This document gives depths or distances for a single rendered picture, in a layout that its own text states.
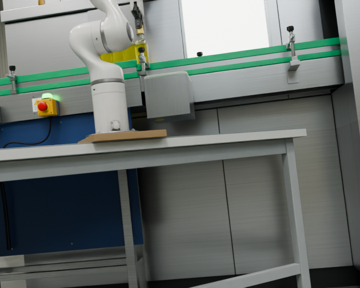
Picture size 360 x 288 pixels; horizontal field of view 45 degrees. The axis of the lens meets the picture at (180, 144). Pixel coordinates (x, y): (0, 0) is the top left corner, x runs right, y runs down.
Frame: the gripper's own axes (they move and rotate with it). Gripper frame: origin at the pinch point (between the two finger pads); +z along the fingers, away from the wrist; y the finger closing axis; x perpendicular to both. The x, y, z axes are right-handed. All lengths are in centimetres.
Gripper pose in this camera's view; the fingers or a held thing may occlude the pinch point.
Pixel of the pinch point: (139, 25)
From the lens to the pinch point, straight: 214.1
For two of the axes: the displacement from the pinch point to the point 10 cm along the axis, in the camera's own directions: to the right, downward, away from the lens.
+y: -1.2, -0.5, -9.9
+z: 1.1, 9.9, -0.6
